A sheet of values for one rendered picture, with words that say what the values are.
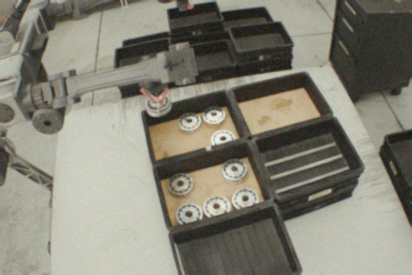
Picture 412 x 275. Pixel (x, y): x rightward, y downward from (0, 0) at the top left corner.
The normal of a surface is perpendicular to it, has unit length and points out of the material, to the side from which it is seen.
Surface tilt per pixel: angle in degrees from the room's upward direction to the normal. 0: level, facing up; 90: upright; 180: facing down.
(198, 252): 0
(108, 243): 0
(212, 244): 0
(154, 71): 54
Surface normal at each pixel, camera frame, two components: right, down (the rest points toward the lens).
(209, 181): -0.09, -0.62
